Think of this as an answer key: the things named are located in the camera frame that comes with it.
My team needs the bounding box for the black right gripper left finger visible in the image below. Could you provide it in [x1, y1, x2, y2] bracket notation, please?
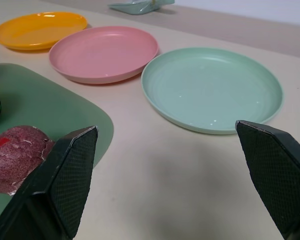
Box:
[0, 125, 100, 240]

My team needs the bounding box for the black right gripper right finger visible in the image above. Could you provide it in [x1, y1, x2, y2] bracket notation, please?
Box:
[235, 119, 300, 240]

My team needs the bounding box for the light green plastic plate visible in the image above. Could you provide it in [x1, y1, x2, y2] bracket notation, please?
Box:
[140, 47, 284, 135]

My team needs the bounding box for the pink plastic plate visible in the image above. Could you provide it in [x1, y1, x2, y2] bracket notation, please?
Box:
[48, 26, 159, 85]

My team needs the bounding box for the yellow plastic plate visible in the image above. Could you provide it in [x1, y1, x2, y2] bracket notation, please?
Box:
[0, 11, 88, 52]

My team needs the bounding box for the red meat slice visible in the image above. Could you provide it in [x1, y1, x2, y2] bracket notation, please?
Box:
[0, 125, 56, 196]

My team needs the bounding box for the green rectangular tray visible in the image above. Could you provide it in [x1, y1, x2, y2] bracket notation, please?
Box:
[0, 62, 115, 222]

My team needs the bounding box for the pale teal plastic object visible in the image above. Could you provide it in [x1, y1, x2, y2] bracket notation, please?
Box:
[108, 0, 176, 16]

